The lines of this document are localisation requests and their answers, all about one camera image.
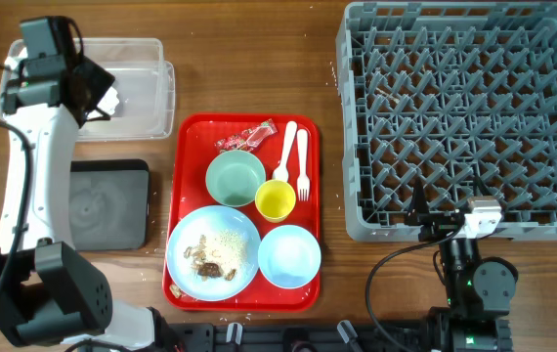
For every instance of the small light blue bowl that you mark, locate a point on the small light blue bowl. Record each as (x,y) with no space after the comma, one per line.
(289,257)

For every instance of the white plastic spoon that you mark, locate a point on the white plastic spoon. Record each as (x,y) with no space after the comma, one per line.
(281,172)

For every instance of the mint green bowl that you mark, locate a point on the mint green bowl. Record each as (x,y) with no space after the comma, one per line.
(233,178)

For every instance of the yellow plastic cup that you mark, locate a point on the yellow plastic cup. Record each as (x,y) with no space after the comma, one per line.
(275,200)

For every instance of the grey dishwasher rack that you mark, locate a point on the grey dishwasher rack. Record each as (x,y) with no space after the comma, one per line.
(443,91)

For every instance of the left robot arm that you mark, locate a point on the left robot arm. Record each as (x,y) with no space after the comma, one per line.
(49,293)

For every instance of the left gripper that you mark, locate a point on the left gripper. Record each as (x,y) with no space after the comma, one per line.
(104,77)

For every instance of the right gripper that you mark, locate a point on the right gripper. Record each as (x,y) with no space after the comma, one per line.
(444,220)

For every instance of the red plastic serving tray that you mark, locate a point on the red plastic serving tray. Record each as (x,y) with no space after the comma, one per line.
(201,138)

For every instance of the white plastic fork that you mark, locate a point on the white plastic fork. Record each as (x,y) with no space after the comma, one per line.
(303,181)

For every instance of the white paper napkin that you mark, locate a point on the white paper napkin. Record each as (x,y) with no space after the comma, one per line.
(109,101)

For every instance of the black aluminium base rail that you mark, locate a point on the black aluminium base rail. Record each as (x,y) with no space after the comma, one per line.
(345,336)

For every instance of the red candy wrapper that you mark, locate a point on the red candy wrapper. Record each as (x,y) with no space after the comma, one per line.
(248,139)

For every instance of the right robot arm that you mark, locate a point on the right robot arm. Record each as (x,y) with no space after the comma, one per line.
(479,290)

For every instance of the clear plastic waste bin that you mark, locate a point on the clear plastic waste bin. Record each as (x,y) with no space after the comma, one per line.
(141,93)

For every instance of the food scrap on tray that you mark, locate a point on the food scrap on tray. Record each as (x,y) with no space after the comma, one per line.
(176,292)

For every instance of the black rectangular tray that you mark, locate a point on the black rectangular tray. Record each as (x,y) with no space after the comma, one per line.
(109,204)

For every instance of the large light blue plate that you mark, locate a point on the large light blue plate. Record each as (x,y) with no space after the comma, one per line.
(208,220)

